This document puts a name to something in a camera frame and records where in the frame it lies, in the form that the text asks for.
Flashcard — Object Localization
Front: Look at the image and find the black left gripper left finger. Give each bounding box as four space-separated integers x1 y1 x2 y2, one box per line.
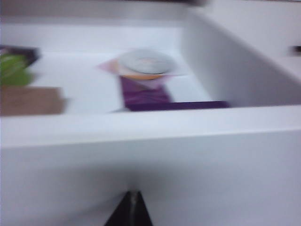
103 191 133 226

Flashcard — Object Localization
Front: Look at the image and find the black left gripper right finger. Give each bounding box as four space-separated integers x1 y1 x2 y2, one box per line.
134 190 153 226

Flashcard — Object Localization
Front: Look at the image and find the white drawer long handle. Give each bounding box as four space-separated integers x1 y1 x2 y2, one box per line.
0 9 301 226

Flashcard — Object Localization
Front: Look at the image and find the silver beer can gold label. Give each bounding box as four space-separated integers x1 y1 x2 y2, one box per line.
117 48 176 81

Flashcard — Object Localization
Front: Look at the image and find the purple flat box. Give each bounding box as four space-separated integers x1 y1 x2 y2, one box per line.
119 75 231 112

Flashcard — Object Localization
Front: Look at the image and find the brown cardboard box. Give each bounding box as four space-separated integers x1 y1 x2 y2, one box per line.
0 86 67 116

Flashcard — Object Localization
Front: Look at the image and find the green packet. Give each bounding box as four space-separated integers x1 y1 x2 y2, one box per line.
0 53 35 87

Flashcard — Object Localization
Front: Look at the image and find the short black drawer handle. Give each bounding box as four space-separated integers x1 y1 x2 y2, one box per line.
288 46 301 57

